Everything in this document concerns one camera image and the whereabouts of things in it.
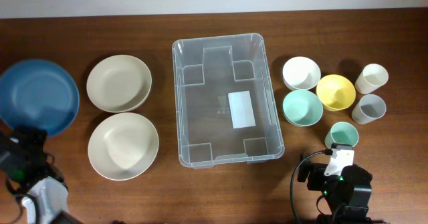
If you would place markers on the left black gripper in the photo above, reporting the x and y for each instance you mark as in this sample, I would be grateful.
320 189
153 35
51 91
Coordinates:
19 136

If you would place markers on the cream cup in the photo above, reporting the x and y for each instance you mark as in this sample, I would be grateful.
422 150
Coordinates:
372 77

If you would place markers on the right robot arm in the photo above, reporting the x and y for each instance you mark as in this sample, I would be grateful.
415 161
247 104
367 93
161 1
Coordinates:
346 194

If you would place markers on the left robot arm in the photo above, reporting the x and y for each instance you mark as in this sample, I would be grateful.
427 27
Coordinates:
38 187

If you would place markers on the mint green bowl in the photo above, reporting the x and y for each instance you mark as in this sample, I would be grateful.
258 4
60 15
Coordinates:
302 108

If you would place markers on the white bowl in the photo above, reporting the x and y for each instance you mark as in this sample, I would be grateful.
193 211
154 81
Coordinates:
301 73

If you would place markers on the grey cup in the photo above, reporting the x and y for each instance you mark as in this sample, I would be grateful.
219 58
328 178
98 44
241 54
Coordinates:
370 108

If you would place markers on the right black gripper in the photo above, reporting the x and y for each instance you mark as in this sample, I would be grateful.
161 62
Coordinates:
316 172

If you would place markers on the mint green cup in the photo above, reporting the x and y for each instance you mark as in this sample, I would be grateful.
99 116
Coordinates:
342 133

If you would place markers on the dark blue plate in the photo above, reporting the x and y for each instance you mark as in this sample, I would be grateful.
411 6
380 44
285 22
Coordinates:
39 94

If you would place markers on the beige plate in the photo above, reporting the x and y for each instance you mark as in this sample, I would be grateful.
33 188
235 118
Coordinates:
119 83
123 146

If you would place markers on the yellow bowl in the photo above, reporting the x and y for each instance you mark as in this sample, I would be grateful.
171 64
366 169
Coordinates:
335 92

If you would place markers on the clear plastic storage bin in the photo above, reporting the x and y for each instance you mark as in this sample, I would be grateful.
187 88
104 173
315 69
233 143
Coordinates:
207 69

